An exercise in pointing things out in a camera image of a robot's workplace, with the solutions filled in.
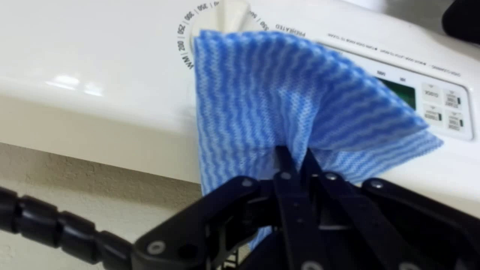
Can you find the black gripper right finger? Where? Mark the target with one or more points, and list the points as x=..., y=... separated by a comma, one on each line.
x=380, y=225

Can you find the white gas stove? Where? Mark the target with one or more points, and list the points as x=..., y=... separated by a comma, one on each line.
x=99, y=60

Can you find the white oven dial knob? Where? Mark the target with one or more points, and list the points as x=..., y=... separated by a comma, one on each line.
x=230, y=12

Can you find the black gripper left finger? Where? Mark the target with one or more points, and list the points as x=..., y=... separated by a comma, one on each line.
x=225, y=219

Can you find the blue striped cleaning towel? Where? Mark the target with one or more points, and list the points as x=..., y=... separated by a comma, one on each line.
x=279, y=95

